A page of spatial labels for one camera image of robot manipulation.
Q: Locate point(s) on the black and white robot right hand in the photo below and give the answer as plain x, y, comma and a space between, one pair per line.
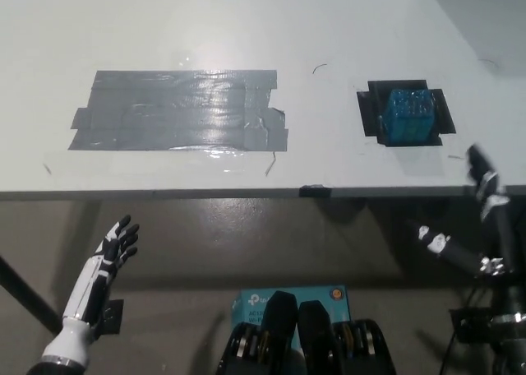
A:
499, 235

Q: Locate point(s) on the white and black robot left hand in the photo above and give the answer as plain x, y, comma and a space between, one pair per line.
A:
92, 276

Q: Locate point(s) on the blue rubik's cube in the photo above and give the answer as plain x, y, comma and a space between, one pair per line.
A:
409, 116

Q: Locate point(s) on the black floor plate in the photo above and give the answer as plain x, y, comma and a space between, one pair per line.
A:
472, 323
115, 315

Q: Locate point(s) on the black slanted table leg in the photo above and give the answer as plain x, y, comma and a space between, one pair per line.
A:
29, 294

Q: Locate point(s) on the black tape square marking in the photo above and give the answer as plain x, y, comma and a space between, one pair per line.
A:
370, 112

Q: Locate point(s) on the teal router cardboard box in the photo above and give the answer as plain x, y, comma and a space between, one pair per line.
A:
320, 294

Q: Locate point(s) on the small black tape piece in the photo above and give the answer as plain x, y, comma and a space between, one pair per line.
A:
315, 191

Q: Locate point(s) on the grey duct tape patch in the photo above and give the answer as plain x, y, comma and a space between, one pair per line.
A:
164, 112

